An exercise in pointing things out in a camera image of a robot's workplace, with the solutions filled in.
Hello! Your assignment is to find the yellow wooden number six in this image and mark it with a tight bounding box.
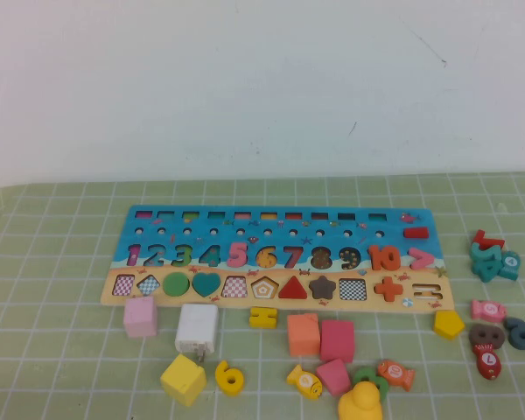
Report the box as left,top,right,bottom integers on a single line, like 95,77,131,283
214,360,245,397

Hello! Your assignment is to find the red wooden triangle piece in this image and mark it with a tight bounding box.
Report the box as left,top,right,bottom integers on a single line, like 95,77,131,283
277,275,308,300

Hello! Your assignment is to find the teal wooden heart piece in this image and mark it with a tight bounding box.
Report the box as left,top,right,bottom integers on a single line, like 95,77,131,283
191,272,222,298

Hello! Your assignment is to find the brown wooden star piece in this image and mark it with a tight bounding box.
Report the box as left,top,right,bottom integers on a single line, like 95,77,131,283
308,275,337,301

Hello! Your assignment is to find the green wooden circle piece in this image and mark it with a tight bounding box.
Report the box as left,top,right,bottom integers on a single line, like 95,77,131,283
162,271,191,298

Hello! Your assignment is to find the wooden number shape puzzle board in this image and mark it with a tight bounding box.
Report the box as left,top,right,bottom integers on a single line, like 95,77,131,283
100,204,455,312

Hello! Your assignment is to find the pink wooden trapezoid piece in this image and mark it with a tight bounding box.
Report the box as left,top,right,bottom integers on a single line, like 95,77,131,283
315,358,352,397

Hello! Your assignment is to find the yellow wooden pentagon piece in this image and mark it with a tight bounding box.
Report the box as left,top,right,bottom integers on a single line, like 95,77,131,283
433,309,466,341

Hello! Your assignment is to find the brown fish piece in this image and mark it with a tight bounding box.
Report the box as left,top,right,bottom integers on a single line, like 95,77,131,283
468,323,507,350

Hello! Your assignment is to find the pink wooden number five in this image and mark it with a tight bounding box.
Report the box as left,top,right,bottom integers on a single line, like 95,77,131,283
226,241,249,269

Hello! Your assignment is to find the yellow wooden equals sign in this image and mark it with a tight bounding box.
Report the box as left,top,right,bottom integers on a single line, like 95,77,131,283
248,306,280,330

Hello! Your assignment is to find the orange wooden number ten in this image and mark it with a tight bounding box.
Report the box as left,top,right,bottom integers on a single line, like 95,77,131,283
367,244,403,271

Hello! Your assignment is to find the orange wooden block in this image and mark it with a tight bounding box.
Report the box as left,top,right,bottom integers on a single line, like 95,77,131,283
286,312,321,357

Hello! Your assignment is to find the orange wooden plus sign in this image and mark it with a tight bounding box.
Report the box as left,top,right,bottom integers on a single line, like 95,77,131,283
373,276,404,303

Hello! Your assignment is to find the deep pink square block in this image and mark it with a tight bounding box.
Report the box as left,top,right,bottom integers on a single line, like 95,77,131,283
319,318,356,364

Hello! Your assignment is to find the light pink wooden cube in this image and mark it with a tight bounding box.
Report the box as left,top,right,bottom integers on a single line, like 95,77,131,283
122,296,158,339

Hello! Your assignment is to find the pink wooden greater-than sign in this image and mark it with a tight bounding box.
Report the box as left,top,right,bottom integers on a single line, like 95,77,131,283
409,247,436,270

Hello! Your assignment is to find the yellow wooden fish nine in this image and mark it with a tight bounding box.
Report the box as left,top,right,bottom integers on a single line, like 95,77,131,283
286,364,324,400

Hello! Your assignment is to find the yellow wooden cube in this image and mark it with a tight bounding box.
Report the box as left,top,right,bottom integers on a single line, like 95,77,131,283
159,353,207,407

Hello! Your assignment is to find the green grid tablecloth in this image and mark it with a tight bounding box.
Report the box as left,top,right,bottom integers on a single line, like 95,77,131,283
0,172,525,420

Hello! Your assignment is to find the orange wooden fish ten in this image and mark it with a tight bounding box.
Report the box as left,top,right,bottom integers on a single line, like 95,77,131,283
376,359,416,392

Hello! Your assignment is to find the yellow rubber duck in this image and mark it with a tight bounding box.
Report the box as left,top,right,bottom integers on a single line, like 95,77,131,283
337,380,382,420

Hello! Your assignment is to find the red wooden number seven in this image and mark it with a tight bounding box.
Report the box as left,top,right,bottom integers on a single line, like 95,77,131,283
471,229,507,249

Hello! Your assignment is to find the teal wooden number two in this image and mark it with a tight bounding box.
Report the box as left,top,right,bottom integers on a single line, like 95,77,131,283
470,241,504,263

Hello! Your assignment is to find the teal wooden number four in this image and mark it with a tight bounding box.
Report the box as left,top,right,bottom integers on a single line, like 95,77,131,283
471,253,507,284

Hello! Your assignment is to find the pink wooden fish five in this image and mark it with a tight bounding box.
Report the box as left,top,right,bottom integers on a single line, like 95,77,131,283
471,298,508,324

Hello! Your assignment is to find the teal wooden fish four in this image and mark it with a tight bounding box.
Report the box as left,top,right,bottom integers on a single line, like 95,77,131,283
498,249,522,281

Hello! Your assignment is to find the red wooden fish seven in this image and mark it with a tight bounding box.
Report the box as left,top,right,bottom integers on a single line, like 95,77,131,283
471,343,503,381

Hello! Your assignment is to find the dark blue number nine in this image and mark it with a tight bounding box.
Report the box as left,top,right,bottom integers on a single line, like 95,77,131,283
503,317,525,351

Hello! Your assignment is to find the white wall charger plug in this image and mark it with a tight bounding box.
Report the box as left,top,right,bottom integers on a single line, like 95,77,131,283
174,303,220,363

